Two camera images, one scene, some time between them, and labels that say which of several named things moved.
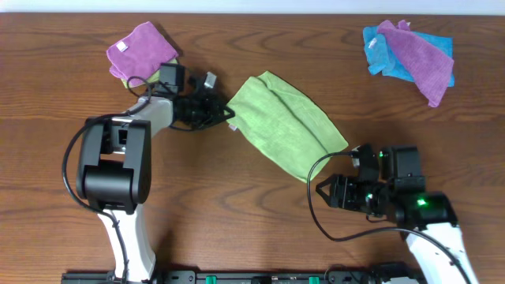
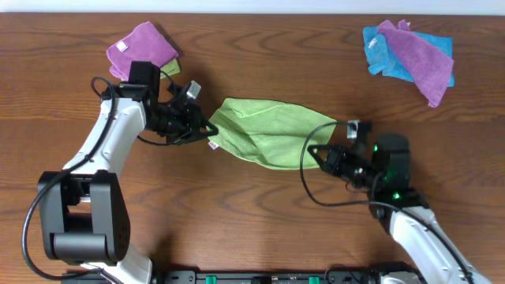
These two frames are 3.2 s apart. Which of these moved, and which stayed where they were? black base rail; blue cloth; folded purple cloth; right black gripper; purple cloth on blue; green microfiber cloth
Moved: right black gripper; green microfiber cloth
Stayed: black base rail; blue cloth; purple cloth on blue; folded purple cloth
